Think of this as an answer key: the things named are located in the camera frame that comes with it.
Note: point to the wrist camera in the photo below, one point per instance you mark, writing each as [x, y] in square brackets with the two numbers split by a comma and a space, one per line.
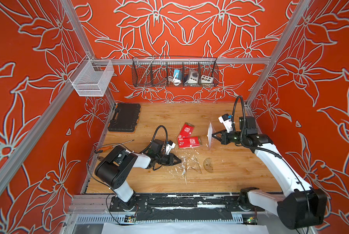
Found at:
[169, 146]
[227, 122]

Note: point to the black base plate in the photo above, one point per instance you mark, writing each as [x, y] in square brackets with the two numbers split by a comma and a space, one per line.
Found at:
[185, 207]

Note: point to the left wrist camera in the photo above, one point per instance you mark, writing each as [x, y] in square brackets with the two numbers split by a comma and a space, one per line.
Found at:
[169, 146]

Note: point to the white grey device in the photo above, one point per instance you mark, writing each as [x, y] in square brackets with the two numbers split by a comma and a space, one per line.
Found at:
[192, 77]

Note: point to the blue white box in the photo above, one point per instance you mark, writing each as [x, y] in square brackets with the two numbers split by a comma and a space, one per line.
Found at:
[177, 75]

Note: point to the black wire basket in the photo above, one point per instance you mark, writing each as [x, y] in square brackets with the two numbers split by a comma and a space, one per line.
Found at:
[157, 71]

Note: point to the black tool case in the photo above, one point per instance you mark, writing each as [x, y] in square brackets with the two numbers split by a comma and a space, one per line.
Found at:
[125, 118]

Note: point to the red ruler set lower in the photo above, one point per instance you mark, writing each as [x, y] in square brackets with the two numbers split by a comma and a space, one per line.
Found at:
[189, 142]

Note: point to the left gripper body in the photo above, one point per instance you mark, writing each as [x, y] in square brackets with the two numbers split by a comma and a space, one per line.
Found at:
[165, 160]

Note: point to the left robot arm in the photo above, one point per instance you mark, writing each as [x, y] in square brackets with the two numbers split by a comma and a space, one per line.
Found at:
[114, 169]

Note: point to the white mesh basket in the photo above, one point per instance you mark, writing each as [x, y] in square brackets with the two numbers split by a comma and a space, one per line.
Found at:
[89, 82]

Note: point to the white dotted cube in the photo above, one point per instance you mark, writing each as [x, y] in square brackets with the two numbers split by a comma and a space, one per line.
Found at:
[206, 80]

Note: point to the clear triangle ruler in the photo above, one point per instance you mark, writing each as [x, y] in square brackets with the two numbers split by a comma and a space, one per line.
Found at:
[195, 165]

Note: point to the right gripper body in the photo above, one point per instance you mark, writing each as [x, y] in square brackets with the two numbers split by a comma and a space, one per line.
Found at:
[232, 137]

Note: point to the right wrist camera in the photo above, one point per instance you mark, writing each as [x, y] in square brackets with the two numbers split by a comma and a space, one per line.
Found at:
[227, 122]

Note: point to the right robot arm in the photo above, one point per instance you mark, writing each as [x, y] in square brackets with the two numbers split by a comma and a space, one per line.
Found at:
[300, 206]

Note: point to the orange handled screwdriver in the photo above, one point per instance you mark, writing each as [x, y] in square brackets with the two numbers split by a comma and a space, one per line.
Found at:
[107, 147]

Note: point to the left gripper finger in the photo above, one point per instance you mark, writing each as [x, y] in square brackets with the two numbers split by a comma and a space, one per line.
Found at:
[176, 163]
[176, 160]

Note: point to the clear protractor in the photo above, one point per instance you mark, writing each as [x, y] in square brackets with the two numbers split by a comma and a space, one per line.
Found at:
[207, 165]

